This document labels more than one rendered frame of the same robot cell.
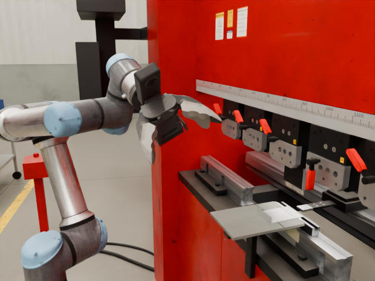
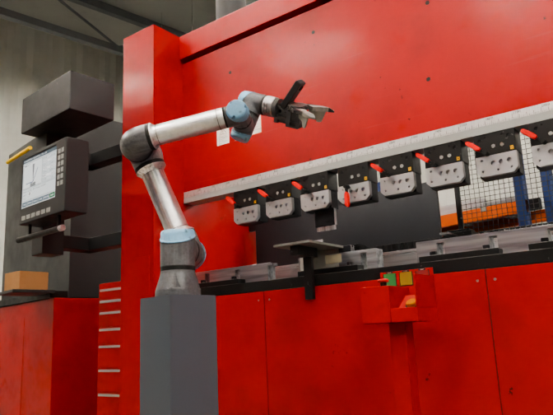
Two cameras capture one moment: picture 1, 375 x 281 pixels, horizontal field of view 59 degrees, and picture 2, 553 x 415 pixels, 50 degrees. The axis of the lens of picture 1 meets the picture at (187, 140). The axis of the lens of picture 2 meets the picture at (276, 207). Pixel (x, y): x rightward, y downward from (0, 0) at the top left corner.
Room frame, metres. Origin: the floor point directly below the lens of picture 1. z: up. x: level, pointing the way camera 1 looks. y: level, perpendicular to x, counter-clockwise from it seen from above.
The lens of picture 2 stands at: (-0.96, 1.26, 0.64)
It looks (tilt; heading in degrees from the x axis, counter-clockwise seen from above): 12 degrees up; 326
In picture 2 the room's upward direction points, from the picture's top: 3 degrees counter-clockwise
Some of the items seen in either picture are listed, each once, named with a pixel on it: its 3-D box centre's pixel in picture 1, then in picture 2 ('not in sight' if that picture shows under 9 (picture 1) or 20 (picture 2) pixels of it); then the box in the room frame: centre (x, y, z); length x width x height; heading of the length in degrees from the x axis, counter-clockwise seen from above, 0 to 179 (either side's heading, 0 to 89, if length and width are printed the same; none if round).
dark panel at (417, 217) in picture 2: not in sight; (339, 240); (1.47, -0.77, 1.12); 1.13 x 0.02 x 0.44; 20
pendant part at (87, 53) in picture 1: (90, 74); (53, 184); (2.03, 0.58, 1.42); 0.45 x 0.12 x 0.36; 15
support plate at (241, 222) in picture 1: (255, 218); (309, 246); (1.03, -0.23, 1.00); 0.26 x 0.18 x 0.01; 110
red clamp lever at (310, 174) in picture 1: (312, 174); (347, 195); (0.91, -0.36, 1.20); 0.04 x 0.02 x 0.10; 110
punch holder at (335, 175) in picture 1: (336, 155); (358, 184); (0.91, -0.43, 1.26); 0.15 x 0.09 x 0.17; 20
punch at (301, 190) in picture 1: (294, 177); (326, 220); (1.08, -0.37, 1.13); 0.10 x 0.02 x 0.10; 20
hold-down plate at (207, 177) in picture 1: (209, 182); (218, 284); (1.62, -0.12, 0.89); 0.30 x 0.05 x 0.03; 20
